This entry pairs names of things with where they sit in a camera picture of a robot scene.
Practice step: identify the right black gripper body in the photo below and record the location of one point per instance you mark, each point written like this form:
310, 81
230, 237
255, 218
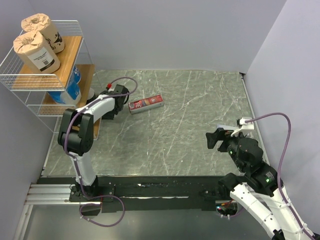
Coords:
229, 143

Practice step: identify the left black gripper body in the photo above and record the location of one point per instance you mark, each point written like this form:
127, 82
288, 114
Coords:
110, 115

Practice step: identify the black paper roll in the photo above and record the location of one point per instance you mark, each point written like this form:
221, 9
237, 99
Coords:
91, 96

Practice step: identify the blue paper roll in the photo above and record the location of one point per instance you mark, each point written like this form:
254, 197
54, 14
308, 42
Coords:
71, 96
75, 76

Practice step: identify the brown roll with label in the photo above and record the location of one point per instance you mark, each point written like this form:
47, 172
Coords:
36, 53

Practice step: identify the brown roll with cartoon print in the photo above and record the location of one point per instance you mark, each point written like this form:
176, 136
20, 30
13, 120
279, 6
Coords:
42, 23

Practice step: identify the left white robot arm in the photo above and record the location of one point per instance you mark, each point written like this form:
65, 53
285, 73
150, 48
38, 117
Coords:
76, 134

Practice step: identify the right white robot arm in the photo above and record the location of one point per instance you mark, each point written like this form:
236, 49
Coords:
260, 193

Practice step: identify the grey flat box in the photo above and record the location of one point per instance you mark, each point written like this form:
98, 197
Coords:
227, 127

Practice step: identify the red toothpaste box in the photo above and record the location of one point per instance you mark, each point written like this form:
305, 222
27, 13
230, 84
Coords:
145, 104

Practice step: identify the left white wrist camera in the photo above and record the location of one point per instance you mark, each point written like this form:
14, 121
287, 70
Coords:
111, 87

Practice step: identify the white wire wooden shelf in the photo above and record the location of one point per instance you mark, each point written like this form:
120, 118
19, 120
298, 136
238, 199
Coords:
32, 89

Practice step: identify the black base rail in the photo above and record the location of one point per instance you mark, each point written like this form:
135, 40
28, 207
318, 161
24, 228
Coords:
146, 193

